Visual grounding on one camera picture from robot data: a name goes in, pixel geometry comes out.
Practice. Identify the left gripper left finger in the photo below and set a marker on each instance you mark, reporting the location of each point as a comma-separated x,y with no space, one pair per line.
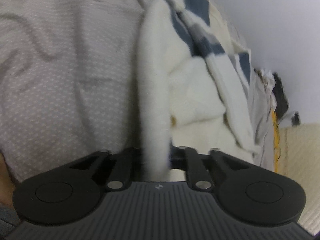
111,171

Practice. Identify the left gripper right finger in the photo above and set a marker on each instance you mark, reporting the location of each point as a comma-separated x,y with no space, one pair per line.
205,171

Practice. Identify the white blue striped sweater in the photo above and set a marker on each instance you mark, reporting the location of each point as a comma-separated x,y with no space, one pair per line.
193,84

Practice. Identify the white crumpled clothes pile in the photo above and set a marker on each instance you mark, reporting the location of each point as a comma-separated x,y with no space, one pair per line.
269,83

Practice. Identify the yellow patterned sheet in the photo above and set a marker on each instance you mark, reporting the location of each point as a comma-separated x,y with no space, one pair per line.
276,141

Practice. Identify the cream cushion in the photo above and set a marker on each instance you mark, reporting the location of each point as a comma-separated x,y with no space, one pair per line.
299,160

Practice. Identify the black fuzzy garment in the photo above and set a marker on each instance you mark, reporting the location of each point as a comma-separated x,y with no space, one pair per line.
281,99

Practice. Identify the bare foot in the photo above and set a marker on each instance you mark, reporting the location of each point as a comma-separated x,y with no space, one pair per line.
7,187

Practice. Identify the grey bed duvet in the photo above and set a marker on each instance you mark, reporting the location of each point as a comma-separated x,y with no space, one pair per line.
69,84

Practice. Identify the black wall charger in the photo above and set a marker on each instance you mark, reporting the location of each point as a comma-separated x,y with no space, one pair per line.
295,120

